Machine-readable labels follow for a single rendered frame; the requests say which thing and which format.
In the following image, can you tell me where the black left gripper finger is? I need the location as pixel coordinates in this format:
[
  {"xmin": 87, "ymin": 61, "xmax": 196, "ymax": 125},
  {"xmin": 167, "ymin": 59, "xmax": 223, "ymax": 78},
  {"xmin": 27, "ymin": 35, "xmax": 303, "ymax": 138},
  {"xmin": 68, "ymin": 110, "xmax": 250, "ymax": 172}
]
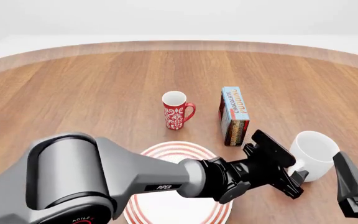
[{"xmin": 291, "ymin": 170, "xmax": 310, "ymax": 183}]

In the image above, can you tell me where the chocolate pudding box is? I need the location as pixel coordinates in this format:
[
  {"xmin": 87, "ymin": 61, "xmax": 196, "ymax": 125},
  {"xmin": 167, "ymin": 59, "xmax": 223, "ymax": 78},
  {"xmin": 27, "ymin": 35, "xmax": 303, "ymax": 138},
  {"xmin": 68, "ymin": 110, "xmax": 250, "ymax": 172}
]
[{"xmin": 218, "ymin": 86, "xmax": 250, "ymax": 147}]

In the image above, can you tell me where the white mug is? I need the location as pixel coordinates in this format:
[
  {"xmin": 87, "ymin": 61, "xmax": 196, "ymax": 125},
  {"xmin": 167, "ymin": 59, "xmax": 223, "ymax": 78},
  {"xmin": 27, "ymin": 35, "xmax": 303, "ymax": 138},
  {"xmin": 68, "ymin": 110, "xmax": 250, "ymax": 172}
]
[{"xmin": 286, "ymin": 130, "xmax": 341, "ymax": 183}]

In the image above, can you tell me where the white plate with red rings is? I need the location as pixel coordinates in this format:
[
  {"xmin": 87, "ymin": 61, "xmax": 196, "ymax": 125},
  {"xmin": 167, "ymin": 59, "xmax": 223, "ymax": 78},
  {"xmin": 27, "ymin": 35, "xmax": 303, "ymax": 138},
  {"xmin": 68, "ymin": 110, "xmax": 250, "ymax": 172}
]
[{"xmin": 123, "ymin": 141, "xmax": 233, "ymax": 224}]

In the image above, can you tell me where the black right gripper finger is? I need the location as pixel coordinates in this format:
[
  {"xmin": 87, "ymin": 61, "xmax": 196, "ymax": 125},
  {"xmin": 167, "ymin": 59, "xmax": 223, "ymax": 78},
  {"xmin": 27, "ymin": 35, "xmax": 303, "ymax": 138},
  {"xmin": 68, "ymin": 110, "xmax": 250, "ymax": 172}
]
[{"xmin": 332, "ymin": 151, "xmax": 358, "ymax": 202}]

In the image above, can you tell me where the red patterned mug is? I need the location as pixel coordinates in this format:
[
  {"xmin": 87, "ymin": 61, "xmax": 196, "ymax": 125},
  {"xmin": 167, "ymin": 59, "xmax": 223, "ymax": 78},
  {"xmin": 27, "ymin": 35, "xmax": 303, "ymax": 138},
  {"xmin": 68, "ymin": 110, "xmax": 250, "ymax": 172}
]
[{"xmin": 162, "ymin": 90, "xmax": 196, "ymax": 131}]

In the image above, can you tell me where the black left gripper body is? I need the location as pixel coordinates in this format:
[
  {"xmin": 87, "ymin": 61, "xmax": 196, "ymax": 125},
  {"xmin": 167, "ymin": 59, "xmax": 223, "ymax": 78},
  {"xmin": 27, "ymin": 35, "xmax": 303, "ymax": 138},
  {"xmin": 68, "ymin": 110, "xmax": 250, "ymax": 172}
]
[{"xmin": 243, "ymin": 142, "xmax": 305, "ymax": 200}]

